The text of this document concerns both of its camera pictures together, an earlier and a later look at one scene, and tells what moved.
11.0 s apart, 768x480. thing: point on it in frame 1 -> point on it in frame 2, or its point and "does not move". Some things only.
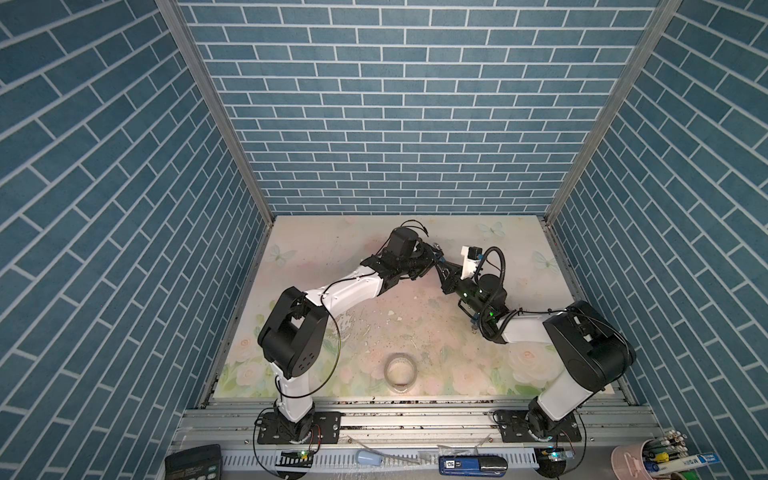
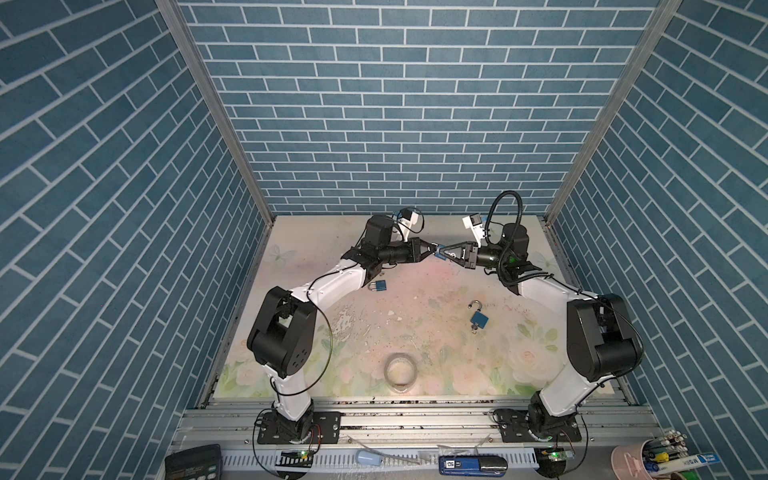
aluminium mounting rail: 410,425 does not move
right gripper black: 449,284 -> 461,262
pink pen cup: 627,462 does not move
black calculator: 199,463 does not move
